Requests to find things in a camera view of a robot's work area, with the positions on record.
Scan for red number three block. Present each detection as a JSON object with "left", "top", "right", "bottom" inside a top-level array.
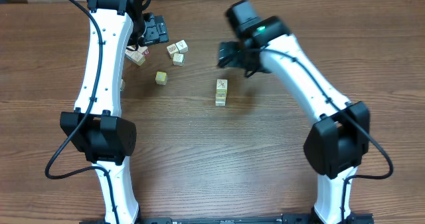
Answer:
[{"left": 216, "top": 91, "right": 227, "bottom": 98}]

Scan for wooden block brown picture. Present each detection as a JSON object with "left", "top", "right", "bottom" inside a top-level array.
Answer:
[{"left": 167, "top": 44, "right": 179, "bottom": 59}]

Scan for wooden block triangle picture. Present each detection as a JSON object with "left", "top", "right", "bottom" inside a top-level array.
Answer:
[{"left": 175, "top": 40, "right": 189, "bottom": 54}]

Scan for wooden block ball picture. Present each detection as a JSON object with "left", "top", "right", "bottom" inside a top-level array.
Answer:
[{"left": 126, "top": 49, "right": 134, "bottom": 60}]

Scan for yellow wooden block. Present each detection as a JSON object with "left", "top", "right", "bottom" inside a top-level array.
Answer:
[
  {"left": 155, "top": 71, "right": 168, "bottom": 85},
  {"left": 131, "top": 52, "right": 145, "bottom": 66}
]

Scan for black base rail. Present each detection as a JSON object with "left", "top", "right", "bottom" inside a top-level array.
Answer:
[{"left": 79, "top": 213, "right": 375, "bottom": 224}]

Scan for wooden block red side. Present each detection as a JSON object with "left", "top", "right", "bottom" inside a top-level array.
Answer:
[{"left": 137, "top": 47, "right": 149, "bottom": 56}]

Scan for wooden block green picture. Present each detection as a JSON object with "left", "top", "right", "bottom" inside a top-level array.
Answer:
[{"left": 173, "top": 53, "right": 185, "bottom": 66}]

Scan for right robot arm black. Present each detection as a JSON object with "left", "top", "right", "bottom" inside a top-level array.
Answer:
[{"left": 218, "top": 0, "right": 374, "bottom": 223}]

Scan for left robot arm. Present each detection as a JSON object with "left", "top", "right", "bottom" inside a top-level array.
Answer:
[{"left": 51, "top": 0, "right": 169, "bottom": 223}]

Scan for wooden block teal side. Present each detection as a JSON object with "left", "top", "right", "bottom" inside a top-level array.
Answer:
[{"left": 120, "top": 79, "right": 126, "bottom": 91}]

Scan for wooden block red pencil picture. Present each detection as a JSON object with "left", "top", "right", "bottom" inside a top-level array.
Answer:
[{"left": 215, "top": 100, "right": 226, "bottom": 106}]

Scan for green number four block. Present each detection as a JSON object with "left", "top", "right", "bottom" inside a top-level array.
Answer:
[{"left": 216, "top": 79, "right": 228, "bottom": 93}]

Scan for yellow top wooden block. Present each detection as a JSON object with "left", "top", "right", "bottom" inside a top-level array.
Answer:
[{"left": 155, "top": 71, "right": 168, "bottom": 85}]

